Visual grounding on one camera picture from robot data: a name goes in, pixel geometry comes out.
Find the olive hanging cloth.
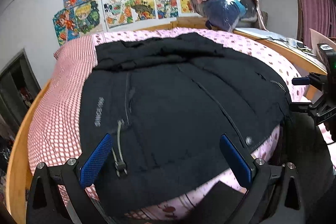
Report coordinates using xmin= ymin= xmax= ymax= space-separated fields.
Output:
xmin=260 ymin=11 xmax=269 ymax=30

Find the wooden bed frame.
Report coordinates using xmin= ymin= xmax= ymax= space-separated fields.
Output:
xmin=5 ymin=17 xmax=328 ymax=224

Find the dark open cabinet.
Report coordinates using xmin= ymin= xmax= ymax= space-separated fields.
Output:
xmin=0 ymin=48 xmax=41 ymax=130

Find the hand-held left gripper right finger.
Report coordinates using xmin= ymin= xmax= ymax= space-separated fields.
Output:
xmin=220 ymin=134 xmax=302 ymax=224

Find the pink and red checked duvet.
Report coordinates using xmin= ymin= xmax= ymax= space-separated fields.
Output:
xmin=28 ymin=27 xmax=302 ymax=224

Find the black padded jacket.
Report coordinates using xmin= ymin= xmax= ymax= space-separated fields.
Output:
xmin=79 ymin=32 xmax=293 ymax=216

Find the clear bag of clothes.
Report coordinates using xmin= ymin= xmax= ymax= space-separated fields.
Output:
xmin=193 ymin=0 xmax=259 ymax=31

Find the pale flat panel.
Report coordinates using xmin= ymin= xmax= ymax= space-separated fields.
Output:
xmin=235 ymin=28 xmax=292 ymax=42

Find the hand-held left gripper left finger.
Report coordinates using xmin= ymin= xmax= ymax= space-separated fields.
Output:
xmin=26 ymin=133 xmax=114 ymax=224

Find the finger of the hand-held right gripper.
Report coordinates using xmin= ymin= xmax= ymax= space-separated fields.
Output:
xmin=292 ymin=77 xmax=311 ymax=86
xmin=289 ymin=102 xmax=315 ymax=113

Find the white power strip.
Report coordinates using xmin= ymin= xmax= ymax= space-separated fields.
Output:
xmin=287 ymin=38 xmax=307 ymax=51

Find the pink curtain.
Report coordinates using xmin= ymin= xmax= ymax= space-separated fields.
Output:
xmin=294 ymin=0 xmax=336 ymax=48

